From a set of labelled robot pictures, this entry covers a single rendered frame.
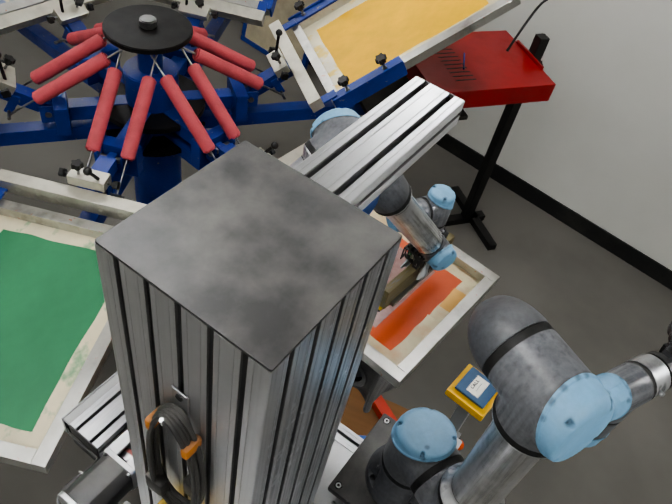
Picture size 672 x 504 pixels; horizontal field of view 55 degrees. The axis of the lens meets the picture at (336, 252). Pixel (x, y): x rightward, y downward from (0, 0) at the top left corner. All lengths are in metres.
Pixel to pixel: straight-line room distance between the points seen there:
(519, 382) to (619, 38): 2.91
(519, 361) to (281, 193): 0.38
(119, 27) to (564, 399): 2.03
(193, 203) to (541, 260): 3.25
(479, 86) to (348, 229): 2.20
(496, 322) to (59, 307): 1.44
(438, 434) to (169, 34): 1.72
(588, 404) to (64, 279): 1.62
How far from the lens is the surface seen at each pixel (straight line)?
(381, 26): 2.78
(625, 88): 3.73
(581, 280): 3.91
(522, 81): 3.06
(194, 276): 0.70
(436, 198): 1.75
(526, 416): 0.90
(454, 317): 2.09
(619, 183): 3.95
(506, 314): 0.92
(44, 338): 2.00
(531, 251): 3.91
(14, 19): 2.91
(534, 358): 0.89
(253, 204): 0.77
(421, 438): 1.25
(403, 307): 2.10
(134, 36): 2.45
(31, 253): 2.21
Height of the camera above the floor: 2.57
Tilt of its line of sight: 47 degrees down
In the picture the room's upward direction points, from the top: 13 degrees clockwise
